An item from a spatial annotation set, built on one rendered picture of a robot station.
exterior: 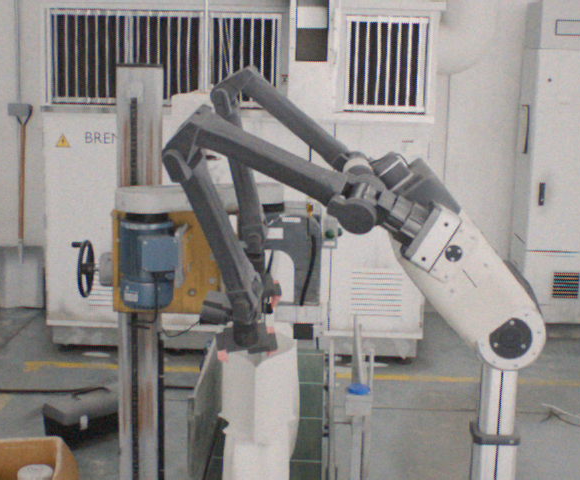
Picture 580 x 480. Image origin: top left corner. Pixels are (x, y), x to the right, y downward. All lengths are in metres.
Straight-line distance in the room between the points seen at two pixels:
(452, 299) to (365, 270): 3.61
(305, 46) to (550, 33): 1.72
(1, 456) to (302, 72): 2.36
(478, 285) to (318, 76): 3.08
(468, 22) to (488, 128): 1.25
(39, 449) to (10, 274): 3.07
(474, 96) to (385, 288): 1.80
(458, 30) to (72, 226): 2.51
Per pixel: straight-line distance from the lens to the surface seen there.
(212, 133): 1.95
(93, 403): 4.68
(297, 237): 2.90
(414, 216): 1.92
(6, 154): 7.28
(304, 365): 4.61
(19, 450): 4.21
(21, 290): 7.10
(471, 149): 6.98
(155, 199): 2.71
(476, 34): 5.94
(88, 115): 5.75
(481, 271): 2.11
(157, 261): 2.69
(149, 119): 2.96
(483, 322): 2.21
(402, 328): 5.81
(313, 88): 5.08
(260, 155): 1.94
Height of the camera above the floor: 1.82
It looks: 11 degrees down
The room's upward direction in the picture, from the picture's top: 2 degrees clockwise
